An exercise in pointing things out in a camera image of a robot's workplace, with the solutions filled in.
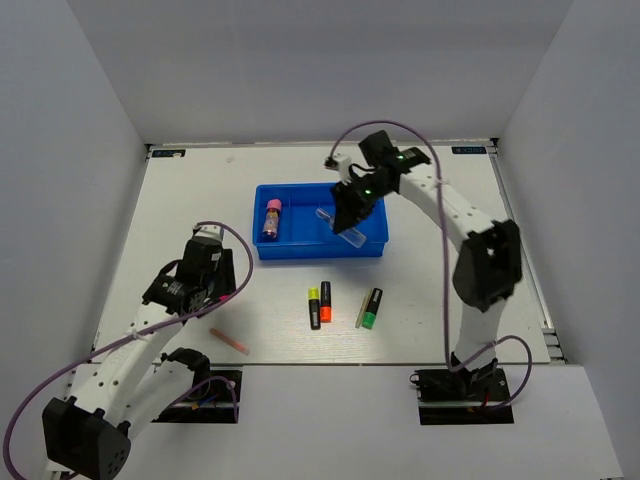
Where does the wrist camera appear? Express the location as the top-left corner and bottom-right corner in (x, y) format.
(324, 153), (352, 184)
(192, 224), (224, 243)

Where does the orange highlighter black body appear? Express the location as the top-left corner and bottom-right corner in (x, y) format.
(320, 281), (332, 323)

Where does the blue compartment tray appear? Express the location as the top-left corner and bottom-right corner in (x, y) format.
(252, 183), (389, 261)

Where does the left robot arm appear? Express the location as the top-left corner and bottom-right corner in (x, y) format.
(42, 225), (236, 479)

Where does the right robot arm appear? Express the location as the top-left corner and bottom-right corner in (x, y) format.
(324, 130), (522, 399)

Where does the right corner label sticker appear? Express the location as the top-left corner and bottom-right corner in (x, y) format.
(451, 145), (487, 155)

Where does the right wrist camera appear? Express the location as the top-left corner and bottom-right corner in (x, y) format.
(324, 153), (352, 184)

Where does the pink-capped marker tube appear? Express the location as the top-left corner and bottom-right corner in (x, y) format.
(262, 199), (282, 241)

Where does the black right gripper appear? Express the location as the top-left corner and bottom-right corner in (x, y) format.
(330, 174), (393, 235)

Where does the left corner label sticker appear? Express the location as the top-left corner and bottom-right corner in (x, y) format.
(151, 149), (186, 158)

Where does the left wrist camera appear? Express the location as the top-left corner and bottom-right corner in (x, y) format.
(192, 224), (224, 243)

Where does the green highlighter black body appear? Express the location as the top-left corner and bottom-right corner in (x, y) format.
(361, 288), (383, 330)

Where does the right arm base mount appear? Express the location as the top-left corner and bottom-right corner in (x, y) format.
(409, 369), (514, 426)

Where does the yellow highlighter black body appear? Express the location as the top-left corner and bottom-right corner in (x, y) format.
(308, 287), (321, 330)

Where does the corner label sticker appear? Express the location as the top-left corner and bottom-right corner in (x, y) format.
(151, 149), (186, 158)
(451, 145), (487, 155)

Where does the slim pink highlighter pen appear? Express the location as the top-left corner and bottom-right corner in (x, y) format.
(209, 328), (250, 356)

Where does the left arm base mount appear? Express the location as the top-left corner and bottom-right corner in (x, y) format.
(154, 369), (243, 424)

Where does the clear spray bottle blue cap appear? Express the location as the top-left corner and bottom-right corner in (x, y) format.
(316, 208), (367, 248)

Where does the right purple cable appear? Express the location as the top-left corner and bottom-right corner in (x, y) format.
(329, 119), (533, 412)

